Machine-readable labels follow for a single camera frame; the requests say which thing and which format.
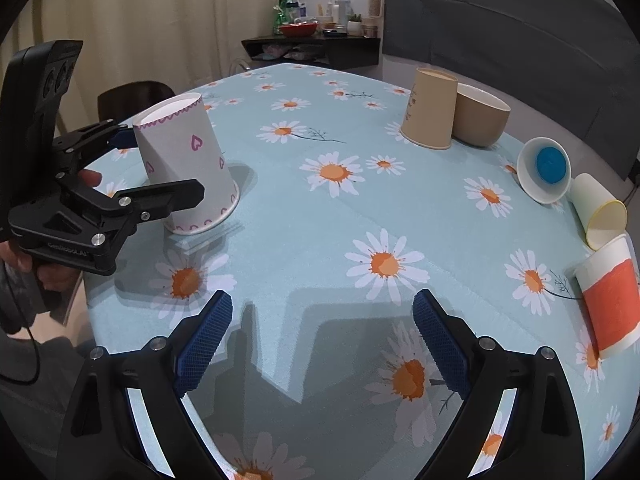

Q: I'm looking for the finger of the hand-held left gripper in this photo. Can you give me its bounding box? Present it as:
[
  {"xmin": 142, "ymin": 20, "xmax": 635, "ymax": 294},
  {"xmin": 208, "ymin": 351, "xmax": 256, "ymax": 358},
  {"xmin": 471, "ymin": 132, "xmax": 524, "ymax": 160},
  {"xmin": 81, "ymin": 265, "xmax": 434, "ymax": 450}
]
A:
[
  {"xmin": 97, "ymin": 177, "xmax": 207, "ymax": 223},
  {"xmin": 51, "ymin": 120, "xmax": 137, "ymax": 173}
]

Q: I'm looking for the red bowl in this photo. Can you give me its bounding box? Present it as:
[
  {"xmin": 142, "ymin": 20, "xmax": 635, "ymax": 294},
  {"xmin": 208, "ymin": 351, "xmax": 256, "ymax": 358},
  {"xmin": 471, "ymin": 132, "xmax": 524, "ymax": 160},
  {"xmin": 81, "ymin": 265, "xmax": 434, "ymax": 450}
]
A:
[{"xmin": 278, "ymin": 22, "xmax": 319, "ymax": 38}]

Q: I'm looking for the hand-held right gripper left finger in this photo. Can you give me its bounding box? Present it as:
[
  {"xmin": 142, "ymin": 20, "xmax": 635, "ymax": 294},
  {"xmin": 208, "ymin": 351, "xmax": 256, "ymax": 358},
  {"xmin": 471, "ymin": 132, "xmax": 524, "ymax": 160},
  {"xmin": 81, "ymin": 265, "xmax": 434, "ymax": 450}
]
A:
[{"xmin": 57, "ymin": 290, "xmax": 236, "ymax": 480}]

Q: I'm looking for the brown paper cup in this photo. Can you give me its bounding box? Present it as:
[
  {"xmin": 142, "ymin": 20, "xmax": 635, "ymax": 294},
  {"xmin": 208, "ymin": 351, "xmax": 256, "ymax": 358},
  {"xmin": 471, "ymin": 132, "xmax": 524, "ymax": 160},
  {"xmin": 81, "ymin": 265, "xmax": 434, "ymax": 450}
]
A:
[{"xmin": 399, "ymin": 67, "xmax": 459, "ymax": 150}]

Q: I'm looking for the dark brown chair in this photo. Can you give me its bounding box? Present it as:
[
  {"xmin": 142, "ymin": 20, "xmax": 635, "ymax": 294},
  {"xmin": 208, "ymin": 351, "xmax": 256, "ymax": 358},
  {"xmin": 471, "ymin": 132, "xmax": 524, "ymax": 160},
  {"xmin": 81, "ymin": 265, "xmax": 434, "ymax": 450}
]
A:
[{"xmin": 97, "ymin": 80, "xmax": 175, "ymax": 124}]

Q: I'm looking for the beige bowl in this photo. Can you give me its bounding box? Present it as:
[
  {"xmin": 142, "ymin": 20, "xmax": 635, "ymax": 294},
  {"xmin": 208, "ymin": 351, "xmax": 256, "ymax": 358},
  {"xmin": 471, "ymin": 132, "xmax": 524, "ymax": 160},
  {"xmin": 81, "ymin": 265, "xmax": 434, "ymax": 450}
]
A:
[{"xmin": 452, "ymin": 83, "xmax": 512, "ymax": 148}]

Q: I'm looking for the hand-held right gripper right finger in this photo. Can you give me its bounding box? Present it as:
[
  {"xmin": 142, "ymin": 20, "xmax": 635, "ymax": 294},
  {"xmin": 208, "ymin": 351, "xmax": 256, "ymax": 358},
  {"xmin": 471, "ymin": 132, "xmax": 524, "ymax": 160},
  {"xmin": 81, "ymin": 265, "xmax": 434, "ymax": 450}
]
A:
[{"xmin": 412, "ymin": 287, "xmax": 586, "ymax": 480}]

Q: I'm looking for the green wrapped packet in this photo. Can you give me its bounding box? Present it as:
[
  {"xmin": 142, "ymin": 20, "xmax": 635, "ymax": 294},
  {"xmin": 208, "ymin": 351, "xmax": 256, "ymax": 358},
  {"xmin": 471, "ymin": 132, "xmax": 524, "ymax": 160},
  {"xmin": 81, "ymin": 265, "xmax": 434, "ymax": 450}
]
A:
[{"xmin": 271, "ymin": 0, "xmax": 296, "ymax": 28}]

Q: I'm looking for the white cup with orange band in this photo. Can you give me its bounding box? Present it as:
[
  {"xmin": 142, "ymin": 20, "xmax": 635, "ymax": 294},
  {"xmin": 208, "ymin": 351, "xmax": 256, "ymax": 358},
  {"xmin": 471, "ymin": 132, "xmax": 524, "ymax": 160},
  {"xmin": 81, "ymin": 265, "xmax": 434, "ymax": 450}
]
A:
[{"xmin": 573, "ymin": 233, "xmax": 640, "ymax": 360}]

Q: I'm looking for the white cup with pink hearts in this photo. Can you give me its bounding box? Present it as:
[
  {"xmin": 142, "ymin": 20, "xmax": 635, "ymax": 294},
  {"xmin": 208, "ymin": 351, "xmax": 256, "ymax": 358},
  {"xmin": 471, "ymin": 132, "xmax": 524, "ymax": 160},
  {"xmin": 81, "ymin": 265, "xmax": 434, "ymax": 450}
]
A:
[{"xmin": 132, "ymin": 92, "xmax": 240, "ymax": 237}]

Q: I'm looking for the blue daisy tablecloth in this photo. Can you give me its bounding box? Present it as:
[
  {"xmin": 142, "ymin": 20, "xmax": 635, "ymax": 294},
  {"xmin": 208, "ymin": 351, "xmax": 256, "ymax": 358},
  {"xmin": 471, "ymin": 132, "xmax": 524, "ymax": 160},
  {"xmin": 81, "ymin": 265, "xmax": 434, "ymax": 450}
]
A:
[{"xmin": 82, "ymin": 62, "xmax": 640, "ymax": 480}]

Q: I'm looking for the dark grey padded panel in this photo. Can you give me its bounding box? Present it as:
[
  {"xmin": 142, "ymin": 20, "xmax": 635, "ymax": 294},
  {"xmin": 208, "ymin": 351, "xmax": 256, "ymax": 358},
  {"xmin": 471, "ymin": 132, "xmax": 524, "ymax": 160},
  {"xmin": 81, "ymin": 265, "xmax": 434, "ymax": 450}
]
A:
[{"xmin": 382, "ymin": 0, "xmax": 636, "ymax": 181}]

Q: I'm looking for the cream curtain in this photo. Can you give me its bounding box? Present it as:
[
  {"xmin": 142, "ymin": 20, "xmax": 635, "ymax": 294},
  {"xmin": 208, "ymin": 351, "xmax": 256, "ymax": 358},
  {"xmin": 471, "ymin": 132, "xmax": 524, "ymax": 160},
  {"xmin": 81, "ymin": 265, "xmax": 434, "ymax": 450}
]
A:
[{"xmin": 10, "ymin": 0, "xmax": 279, "ymax": 126}]

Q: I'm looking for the black cable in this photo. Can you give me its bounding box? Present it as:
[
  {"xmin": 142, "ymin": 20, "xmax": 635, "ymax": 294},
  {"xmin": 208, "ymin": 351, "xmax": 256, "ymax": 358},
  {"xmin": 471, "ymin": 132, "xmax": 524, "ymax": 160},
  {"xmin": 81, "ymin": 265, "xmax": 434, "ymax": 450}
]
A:
[{"xmin": 0, "ymin": 322, "xmax": 42, "ymax": 385}]

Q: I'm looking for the pale yellow paper cup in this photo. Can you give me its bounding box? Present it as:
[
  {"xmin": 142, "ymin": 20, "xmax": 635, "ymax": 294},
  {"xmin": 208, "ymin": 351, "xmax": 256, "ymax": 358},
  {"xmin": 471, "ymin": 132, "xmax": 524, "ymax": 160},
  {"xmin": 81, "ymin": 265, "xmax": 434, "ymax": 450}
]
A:
[{"xmin": 567, "ymin": 173, "xmax": 628, "ymax": 252}]

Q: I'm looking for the white bowl with blue inside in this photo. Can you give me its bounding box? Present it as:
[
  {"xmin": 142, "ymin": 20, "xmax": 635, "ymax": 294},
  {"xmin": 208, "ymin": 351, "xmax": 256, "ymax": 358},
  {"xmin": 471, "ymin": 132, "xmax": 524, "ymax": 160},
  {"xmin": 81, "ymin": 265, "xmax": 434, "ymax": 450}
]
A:
[{"xmin": 516, "ymin": 136, "xmax": 573, "ymax": 205}]

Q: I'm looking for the black wall shelf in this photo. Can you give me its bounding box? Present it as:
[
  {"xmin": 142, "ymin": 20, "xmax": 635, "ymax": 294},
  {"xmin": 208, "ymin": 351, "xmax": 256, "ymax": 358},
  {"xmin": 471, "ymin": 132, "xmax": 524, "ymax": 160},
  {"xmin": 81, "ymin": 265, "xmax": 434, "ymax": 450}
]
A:
[{"xmin": 241, "ymin": 35, "xmax": 382, "ymax": 71}]

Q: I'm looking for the person's left hand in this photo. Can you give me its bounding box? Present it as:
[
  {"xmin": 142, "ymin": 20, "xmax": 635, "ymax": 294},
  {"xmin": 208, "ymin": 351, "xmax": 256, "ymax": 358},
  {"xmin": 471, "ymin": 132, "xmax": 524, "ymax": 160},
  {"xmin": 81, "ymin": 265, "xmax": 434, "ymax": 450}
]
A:
[{"xmin": 0, "ymin": 169, "xmax": 104, "ymax": 311}]

